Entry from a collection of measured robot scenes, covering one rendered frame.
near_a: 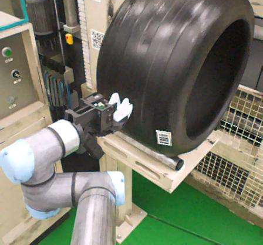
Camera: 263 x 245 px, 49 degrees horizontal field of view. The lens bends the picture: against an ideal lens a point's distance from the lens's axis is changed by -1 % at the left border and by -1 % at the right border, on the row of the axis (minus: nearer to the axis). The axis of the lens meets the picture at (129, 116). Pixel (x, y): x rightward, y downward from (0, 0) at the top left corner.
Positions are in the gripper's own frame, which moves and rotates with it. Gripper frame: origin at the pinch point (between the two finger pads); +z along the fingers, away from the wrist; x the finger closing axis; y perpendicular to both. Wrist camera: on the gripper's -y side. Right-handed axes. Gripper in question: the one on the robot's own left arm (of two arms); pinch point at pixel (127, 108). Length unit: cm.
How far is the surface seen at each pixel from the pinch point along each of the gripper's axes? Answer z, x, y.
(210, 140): 49, -9, -34
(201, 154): 39, -10, -35
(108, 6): 20.0, 27.3, 18.6
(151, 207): 60, 20, -114
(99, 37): 21.1, 32.4, 6.4
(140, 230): 43, 15, -115
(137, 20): 8.4, 6.1, 21.1
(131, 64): 2.7, 2.3, 11.4
